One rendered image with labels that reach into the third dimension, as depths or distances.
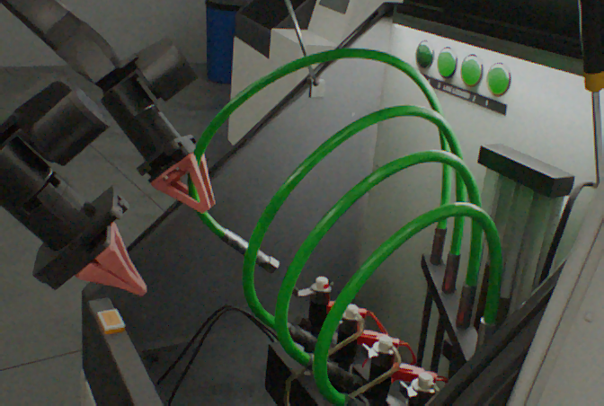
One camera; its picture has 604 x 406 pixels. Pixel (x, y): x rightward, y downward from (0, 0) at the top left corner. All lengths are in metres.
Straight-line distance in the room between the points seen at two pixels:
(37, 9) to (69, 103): 0.38
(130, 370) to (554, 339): 0.60
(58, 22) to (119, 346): 0.48
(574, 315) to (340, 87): 0.71
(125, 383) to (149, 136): 0.34
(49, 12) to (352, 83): 0.55
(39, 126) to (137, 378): 0.49
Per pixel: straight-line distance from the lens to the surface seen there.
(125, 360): 1.11
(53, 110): 0.69
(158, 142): 0.97
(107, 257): 0.72
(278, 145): 1.27
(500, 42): 1.07
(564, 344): 0.72
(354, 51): 0.97
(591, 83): 0.71
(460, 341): 0.94
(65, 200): 0.71
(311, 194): 1.34
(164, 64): 0.98
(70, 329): 3.00
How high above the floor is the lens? 1.57
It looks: 20 degrees down
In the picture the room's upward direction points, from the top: 6 degrees clockwise
